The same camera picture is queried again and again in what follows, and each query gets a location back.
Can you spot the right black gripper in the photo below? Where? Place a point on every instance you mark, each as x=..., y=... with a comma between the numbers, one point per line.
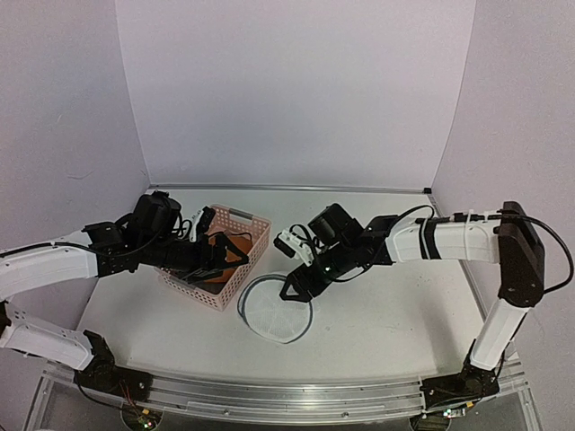
x=305, y=294

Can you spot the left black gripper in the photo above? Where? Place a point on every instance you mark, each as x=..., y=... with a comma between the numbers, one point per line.
x=203, y=266

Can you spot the pink perforated plastic basket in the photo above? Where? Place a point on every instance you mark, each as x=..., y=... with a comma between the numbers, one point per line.
x=238, y=240

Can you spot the white mesh laundry bag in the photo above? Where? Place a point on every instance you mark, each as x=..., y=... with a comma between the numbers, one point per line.
x=267, y=315

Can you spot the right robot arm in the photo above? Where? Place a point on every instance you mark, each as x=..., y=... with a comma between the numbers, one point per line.
x=504, y=237

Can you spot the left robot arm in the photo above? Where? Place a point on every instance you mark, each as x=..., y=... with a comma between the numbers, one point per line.
x=96, y=251

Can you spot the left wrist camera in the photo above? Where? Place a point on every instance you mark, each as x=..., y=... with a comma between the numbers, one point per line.
x=200, y=223

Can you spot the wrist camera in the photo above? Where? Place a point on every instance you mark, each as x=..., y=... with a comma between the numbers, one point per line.
x=200, y=223
x=296, y=242

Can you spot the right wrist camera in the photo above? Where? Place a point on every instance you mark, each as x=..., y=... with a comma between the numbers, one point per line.
x=296, y=242

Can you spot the aluminium front rail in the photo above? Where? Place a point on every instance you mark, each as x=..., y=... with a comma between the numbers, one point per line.
x=289, y=403

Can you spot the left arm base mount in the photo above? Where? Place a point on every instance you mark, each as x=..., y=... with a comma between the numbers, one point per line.
x=103, y=374

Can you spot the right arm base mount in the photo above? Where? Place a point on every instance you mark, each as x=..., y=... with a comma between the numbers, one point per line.
x=470, y=384

